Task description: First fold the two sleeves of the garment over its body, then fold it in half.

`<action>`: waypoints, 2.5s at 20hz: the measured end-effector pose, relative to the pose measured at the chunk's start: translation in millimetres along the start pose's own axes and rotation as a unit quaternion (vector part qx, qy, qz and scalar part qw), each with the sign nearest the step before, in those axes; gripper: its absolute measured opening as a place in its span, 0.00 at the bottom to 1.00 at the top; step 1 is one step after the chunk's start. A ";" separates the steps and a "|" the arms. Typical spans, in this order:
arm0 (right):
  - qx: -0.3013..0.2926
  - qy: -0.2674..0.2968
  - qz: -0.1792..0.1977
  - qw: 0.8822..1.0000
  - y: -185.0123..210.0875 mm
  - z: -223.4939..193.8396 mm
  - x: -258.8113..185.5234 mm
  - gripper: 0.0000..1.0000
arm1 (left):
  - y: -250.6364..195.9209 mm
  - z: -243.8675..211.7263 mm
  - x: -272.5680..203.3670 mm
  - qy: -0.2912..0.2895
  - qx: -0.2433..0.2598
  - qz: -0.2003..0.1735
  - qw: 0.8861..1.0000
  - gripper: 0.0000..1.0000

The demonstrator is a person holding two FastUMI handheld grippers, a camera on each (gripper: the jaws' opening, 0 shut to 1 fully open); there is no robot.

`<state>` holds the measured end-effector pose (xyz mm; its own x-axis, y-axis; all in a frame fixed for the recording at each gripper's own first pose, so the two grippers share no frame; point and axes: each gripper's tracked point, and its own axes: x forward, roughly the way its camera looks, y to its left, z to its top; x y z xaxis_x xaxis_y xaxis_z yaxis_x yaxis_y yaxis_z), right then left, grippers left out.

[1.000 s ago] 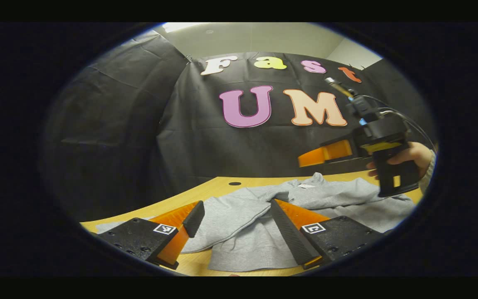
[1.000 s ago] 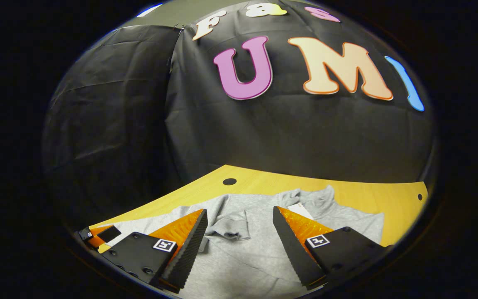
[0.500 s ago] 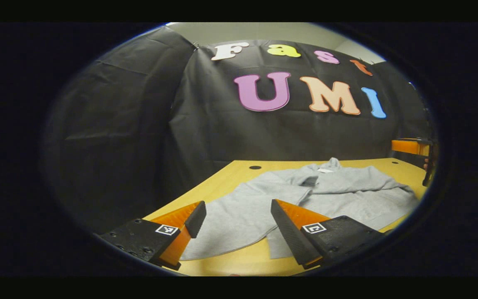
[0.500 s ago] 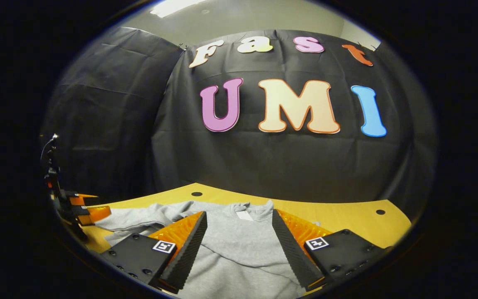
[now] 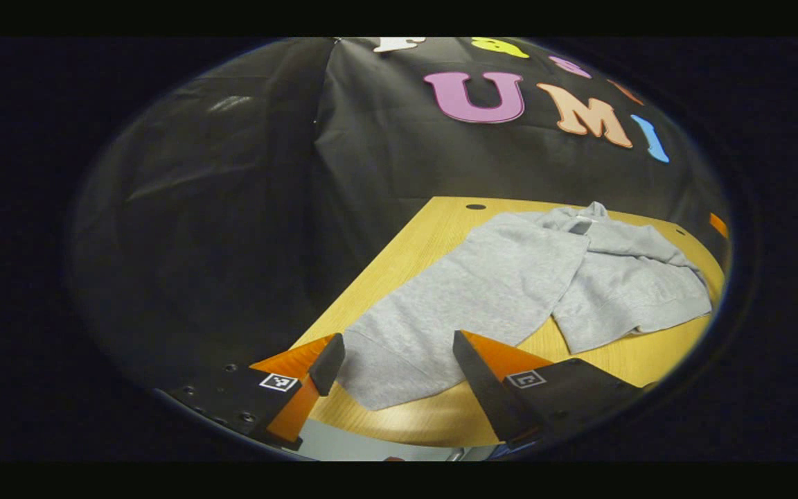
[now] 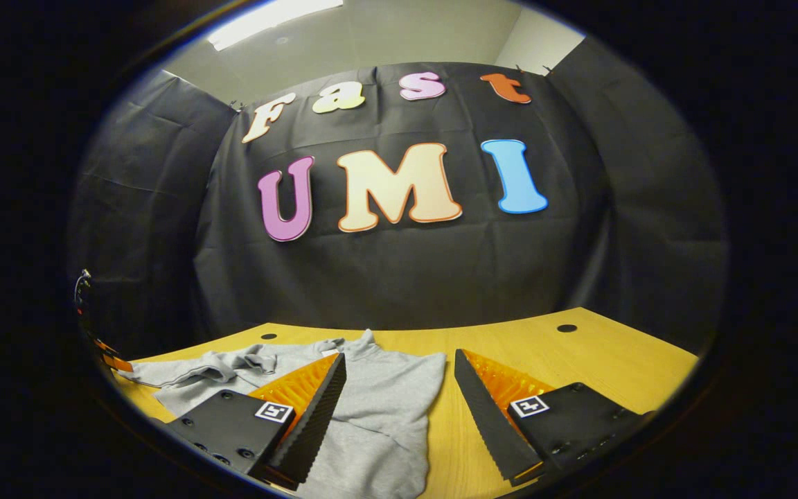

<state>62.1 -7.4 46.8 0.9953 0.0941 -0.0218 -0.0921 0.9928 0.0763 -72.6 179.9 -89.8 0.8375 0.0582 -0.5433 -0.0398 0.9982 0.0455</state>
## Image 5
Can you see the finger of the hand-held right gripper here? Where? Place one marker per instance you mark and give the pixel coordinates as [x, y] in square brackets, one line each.
[718, 225]

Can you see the black backdrop cloth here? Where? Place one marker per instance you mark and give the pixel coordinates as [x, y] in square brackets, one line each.
[233, 208]

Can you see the grey sweatshirt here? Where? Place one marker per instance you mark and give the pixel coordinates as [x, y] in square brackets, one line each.
[482, 291]

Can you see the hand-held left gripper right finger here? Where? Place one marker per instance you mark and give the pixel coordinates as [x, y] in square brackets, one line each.
[485, 388]

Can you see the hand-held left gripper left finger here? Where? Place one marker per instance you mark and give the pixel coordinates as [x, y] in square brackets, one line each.
[328, 364]

